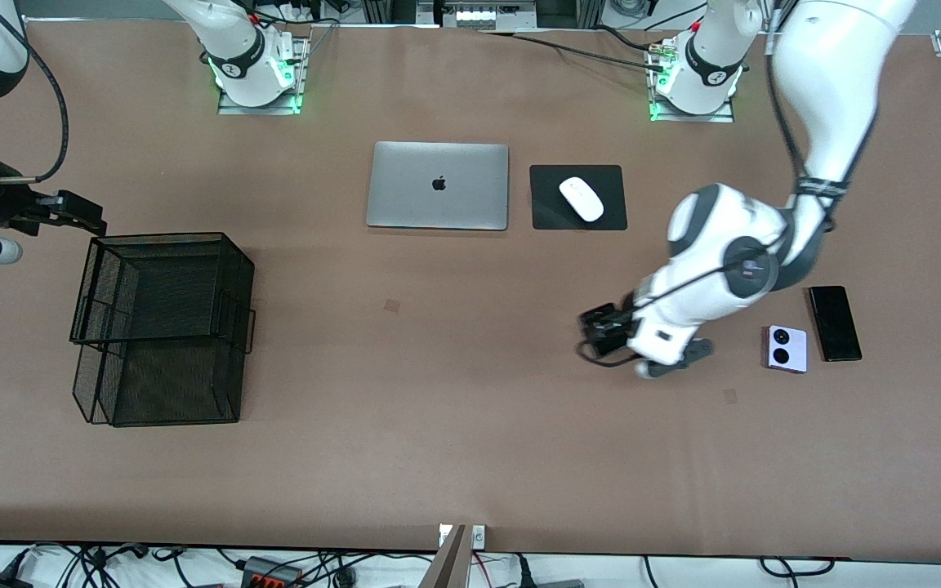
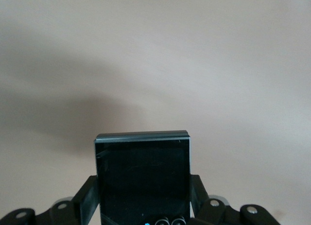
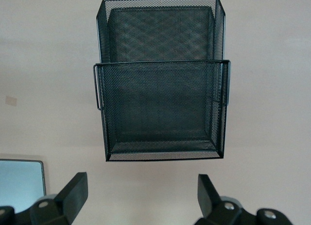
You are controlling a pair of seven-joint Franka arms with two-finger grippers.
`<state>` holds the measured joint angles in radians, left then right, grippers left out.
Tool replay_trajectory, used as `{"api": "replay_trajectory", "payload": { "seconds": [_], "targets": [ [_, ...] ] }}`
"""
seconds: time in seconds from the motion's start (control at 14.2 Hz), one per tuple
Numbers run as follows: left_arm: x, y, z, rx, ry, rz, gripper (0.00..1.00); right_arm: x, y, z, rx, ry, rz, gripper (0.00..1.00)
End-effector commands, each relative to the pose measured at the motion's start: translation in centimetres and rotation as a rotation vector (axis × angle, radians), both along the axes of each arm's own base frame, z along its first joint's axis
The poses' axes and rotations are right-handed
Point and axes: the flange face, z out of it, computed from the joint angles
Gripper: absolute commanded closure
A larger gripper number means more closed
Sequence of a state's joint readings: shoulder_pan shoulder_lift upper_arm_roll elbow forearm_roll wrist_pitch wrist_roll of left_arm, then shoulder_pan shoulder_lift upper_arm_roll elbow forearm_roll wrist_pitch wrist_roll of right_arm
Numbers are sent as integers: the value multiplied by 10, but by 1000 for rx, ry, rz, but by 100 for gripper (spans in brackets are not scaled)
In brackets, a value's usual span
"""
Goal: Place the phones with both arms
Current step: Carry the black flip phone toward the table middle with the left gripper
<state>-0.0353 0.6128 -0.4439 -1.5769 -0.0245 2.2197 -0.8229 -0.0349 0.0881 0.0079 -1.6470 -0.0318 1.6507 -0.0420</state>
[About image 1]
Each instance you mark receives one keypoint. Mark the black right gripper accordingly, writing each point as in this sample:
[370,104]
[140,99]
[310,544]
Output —
[6,204]

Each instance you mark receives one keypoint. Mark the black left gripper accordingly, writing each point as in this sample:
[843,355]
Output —
[608,329]

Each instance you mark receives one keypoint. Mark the lilac flip phone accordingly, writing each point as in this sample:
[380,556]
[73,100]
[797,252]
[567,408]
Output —
[797,351]

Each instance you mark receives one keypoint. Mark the long black slab phone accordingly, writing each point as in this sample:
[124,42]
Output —
[836,324]

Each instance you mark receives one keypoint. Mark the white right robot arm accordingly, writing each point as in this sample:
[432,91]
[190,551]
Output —
[234,49]

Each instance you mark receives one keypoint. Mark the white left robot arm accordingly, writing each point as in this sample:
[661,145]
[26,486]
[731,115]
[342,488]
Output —
[830,82]

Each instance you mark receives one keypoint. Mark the black mouse pad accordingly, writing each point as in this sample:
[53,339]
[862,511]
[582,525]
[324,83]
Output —
[548,212]

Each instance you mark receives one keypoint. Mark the white computer mouse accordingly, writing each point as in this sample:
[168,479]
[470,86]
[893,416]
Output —
[581,198]

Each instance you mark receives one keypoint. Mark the black mesh two-tier tray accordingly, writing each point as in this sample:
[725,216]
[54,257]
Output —
[168,376]

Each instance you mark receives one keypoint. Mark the silver laptop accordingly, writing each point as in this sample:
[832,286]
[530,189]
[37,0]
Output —
[438,204]

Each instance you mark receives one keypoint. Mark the small brown tape patch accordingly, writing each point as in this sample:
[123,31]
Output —
[391,305]

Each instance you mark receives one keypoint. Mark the white power strip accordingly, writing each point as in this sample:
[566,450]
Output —
[479,16]

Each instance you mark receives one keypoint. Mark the black orange power box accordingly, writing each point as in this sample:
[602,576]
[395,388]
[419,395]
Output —
[270,576]

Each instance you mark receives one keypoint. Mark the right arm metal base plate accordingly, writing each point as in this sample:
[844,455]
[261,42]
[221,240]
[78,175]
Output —
[262,110]

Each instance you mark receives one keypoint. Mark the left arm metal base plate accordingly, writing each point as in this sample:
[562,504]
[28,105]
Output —
[691,118]

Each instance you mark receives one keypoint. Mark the small white bracket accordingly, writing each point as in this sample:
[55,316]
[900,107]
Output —
[479,536]
[443,536]

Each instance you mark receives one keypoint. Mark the brown camera stand beam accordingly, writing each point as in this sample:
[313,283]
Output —
[446,567]

